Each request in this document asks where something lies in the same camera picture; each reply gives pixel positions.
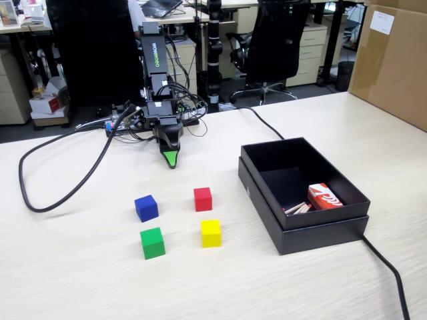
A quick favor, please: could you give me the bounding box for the white shipping label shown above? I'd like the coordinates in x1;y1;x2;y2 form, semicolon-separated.
370;10;396;35

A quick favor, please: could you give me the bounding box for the beige office desk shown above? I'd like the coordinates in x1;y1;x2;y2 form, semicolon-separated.
0;5;211;35

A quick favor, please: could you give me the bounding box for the white red open carton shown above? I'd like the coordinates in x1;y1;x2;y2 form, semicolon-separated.
29;76;70;119

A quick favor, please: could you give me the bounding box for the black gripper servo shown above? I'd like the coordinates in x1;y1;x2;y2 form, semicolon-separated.
143;99;185;170

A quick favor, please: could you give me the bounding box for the black high-back office chair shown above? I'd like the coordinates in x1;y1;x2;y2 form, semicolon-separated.
45;0;145;108

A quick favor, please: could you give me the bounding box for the beige cabinet beside floor boxes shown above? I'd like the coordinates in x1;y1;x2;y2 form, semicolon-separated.
0;49;33;126

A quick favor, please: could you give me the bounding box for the yellow wooden cube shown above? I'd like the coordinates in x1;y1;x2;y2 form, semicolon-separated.
200;219;222;249

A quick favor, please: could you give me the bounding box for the flat brown cardboard carton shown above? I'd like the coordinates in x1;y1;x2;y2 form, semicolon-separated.
31;109;71;128

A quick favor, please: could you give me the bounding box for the large brown cardboard box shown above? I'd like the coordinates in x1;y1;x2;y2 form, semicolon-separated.
347;0;427;133

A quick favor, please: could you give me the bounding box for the green wooden cube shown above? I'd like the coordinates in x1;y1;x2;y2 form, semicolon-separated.
139;227;166;260

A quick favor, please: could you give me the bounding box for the black open box tray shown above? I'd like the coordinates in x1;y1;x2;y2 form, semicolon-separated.
240;136;372;231

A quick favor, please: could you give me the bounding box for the black pole with white rings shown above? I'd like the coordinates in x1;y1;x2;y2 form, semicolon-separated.
205;0;224;113

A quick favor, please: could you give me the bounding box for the beige cabinet behind robot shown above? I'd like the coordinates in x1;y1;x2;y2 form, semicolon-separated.
164;42;197;98

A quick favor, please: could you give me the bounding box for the red wooden cube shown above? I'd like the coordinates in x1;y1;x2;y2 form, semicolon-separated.
193;187;213;213

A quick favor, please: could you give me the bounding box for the black mesh chair chrome base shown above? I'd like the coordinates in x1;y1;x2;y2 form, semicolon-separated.
225;0;312;106

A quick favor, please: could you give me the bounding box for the thick black looped cable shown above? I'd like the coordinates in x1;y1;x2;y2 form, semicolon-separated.
18;103;138;213

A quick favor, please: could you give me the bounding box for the black waste bin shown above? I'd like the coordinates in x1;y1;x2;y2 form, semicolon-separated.
336;61;356;92

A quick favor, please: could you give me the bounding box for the open dark laptop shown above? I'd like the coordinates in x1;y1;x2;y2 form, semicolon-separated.
139;0;184;19

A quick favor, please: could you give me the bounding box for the thick black long cable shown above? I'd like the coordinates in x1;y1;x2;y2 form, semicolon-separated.
213;105;411;320

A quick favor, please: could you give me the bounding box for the beige three-drawer cabinet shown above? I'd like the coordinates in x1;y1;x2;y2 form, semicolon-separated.
286;24;328;88

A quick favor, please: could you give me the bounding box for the person in white shirt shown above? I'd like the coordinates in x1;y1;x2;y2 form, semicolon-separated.
127;0;145;38

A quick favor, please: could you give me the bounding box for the orange white matchbox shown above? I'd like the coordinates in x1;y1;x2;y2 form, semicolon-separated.
307;183;344;211

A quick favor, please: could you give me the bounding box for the thin black wire bundle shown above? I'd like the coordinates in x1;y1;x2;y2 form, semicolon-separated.
162;29;209;138

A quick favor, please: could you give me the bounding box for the framed picture card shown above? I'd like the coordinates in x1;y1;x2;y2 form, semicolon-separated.
0;0;19;27

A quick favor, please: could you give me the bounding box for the white red small box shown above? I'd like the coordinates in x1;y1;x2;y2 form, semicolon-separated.
23;0;46;23

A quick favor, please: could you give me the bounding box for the blue wooden cube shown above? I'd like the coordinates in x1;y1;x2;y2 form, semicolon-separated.
134;194;159;223

